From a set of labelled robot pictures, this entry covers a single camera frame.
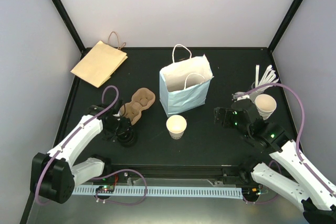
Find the stack of black lids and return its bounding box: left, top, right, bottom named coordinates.
left=117, top=131, right=138, bottom=147

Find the white paper coffee cup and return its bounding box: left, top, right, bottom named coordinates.
left=166, top=115, right=187, bottom=140

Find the light blue paper bag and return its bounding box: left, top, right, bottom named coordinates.
left=159, top=44, right=214, bottom=117

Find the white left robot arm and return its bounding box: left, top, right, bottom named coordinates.
left=30, top=103, right=132, bottom=204

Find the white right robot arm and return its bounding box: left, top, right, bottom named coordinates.
left=214, top=99, right=335, bottom=223

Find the stack of white paper cups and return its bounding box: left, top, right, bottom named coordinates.
left=254, top=94, right=277, bottom=120

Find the clear cup of stirrers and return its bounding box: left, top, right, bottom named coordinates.
left=252, top=65, right=279, bottom=88

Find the black circuit board with leds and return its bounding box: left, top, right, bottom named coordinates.
left=96, top=185, right=115, bottom=194

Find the brown kraft paper bag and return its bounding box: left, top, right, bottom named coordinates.
left=71, top=31, right=128, bottom=88

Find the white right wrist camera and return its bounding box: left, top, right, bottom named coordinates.
left=232, top=92, right=250, bottom=102

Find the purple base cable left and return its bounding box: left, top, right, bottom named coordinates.
left=93, top=168, right=148, bottom=205

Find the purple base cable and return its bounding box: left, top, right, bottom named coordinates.
left=93, top=168, right=148, bottom=205
left=243, top=160, right=284, bottom=206

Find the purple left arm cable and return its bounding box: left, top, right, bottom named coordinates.
left=34, top=85, right=119, bottom=206

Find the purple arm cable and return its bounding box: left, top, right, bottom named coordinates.
left=34, top=85, right=119, bottom=206
left=232, top=82, right=336, bottom=196

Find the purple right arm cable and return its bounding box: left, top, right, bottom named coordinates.
left=232, top=82, right=336, bottom=196

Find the light blue cable duct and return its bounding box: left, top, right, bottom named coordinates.
left=72, top=185, right=243, bottom=199

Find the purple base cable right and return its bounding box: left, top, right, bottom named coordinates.
left=243, top=160, right=284, bottom=206

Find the black frame post right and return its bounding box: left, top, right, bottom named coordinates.
left=268, top=0, right=303, bottom=52

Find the black frame post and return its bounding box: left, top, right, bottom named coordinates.
left=268, top=0, right=303, bottom=52
left=51, top=0, right=86, bottom=54

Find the black frame post left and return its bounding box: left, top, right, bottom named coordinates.
left=51, top=0, right=86, bottom=54

